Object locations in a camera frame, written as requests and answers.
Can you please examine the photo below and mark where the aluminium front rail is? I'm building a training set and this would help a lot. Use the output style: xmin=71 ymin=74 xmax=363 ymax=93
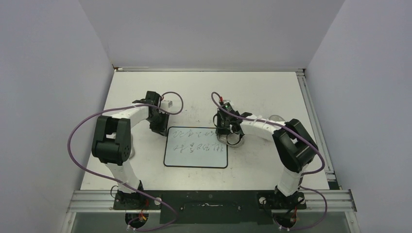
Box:
xmin=67 ymin=190 xmax=357 ymax=213

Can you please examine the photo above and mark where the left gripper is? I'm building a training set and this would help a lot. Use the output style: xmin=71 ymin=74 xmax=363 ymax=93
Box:
xmin=146 ymin=111 xmax=169 ymax=136

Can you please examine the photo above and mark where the white whiteboard black frame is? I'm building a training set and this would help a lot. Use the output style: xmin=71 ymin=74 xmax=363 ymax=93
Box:
xmin=163 ymin=126 xmax=228 ymax=169

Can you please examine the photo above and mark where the glittery pad at right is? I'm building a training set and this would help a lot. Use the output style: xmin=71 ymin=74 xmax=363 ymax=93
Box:
xmin=268 ymin=115 xmax=285 ymax=122

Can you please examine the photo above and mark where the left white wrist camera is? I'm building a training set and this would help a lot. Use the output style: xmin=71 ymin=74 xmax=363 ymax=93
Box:
xmin=160 ymin=100 xmax=173 ymax=111

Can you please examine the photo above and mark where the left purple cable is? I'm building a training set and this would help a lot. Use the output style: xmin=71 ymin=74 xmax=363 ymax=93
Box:
xmin=67 ymin=91 xmax=184 ymax=232

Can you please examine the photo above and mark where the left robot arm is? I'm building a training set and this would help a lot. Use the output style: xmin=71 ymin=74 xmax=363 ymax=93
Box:
xmin=91 ymin=91 xmax=172 ymax=209

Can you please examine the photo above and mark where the aluminium right rail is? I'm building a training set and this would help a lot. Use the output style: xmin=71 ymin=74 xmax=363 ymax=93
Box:
xmin=295 ymin=69 xmax=337 ymax=182

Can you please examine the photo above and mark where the aluminium back rail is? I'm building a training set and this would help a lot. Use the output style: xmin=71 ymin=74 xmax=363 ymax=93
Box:
xmin=113 ymin=67 xmax=305 ymax=73

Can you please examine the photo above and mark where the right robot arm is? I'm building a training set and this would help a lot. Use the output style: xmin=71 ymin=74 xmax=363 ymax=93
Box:
xmin=213 ymin=101 xmax=318 ymax=208

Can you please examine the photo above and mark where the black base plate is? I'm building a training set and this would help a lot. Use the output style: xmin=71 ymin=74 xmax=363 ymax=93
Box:
xmin=113 ymin=190 xmax=307 ymax=225

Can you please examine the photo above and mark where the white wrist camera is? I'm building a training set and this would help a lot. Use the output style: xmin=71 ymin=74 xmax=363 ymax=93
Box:
xmin=218 ymin=99 xmax=233 ymax=105
xmin=160 ymin=100 xmax=173 ymax=111

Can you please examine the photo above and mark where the aluminium rail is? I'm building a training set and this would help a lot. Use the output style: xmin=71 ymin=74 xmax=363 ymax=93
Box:
xmin=67 ymin=190 xmax=357 ymax=213
xmin=113 ymin=67 xmax=305 ymax=73
xmin=295 ymin=69 xmax=337 ymax=182

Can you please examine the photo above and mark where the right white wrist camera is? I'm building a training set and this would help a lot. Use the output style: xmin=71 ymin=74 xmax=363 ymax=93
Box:
xmin=218 ymin=99 xmax=233 ymax=105

